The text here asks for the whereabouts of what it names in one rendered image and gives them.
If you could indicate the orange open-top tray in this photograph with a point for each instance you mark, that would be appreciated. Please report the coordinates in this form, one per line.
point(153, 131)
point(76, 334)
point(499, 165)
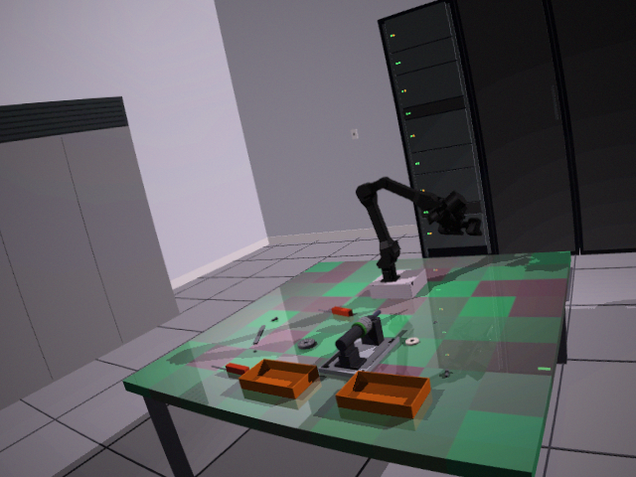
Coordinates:
point(281, 379)
point(400, 396)

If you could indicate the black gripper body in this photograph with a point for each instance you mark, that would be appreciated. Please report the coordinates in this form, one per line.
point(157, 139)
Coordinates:
point(472, 226)

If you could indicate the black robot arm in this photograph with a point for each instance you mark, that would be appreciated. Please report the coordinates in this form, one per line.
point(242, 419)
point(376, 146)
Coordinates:
point(389, 249)

